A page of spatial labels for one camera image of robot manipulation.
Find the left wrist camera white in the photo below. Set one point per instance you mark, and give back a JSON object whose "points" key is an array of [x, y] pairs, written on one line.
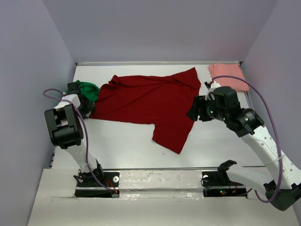
{"points": [[73, 98]]}

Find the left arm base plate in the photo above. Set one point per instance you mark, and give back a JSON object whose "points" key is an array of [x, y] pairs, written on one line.
{"points": [[90, 188]]}

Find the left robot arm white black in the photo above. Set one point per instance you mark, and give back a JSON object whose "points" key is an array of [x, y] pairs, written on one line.
{"points": [[67, 130]]}

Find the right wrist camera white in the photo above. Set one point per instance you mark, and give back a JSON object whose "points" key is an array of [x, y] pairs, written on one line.
{"points": [[211, 86]]}

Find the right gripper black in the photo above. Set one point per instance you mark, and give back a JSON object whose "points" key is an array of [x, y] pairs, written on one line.
{"points": [[199, 102]]}

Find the red t shirt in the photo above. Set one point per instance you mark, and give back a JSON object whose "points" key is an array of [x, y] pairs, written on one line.
{"points": [[162, 101]]}

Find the green t shirt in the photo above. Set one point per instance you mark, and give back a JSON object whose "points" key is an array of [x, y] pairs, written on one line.
{"points": [[85, 92]]}

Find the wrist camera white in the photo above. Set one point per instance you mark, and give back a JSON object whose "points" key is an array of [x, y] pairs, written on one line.
{"points": [[211, 86], [73, 98]]}

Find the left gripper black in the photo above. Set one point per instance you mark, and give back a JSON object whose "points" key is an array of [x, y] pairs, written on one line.
{"points": [[90, 107]]}

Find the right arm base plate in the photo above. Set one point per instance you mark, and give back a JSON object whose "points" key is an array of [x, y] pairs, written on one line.
{"points": [[215, 186]]}

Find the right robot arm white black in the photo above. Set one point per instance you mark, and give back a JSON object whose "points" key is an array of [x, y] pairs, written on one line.
{"points": [[282, 188]]}

